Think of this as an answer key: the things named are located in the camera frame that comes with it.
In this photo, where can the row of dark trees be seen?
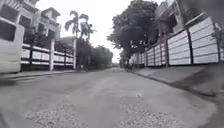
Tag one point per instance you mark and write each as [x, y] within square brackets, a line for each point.
[96, 55]

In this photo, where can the grey asphalt road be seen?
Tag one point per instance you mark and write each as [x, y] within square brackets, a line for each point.
[110, 90]

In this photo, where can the large dark tree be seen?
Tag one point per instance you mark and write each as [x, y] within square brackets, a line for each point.
[135, 26]

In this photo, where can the palm tree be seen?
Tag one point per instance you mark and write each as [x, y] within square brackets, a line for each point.
[77, 25]

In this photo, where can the white panel fence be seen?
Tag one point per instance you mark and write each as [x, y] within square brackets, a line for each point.
[43, 56]

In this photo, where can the building behind fence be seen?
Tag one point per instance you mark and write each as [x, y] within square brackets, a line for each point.
[168, 18]

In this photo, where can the grey concrete verge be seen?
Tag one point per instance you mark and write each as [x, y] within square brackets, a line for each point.
[186, 78]

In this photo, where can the white slatted fence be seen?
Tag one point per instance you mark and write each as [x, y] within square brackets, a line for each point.
[186, 46]

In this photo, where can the grey concrete pavement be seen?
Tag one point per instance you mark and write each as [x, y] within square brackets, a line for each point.
[30, 75]

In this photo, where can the white building with balconies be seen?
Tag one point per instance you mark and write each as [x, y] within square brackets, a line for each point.
[20, 26]

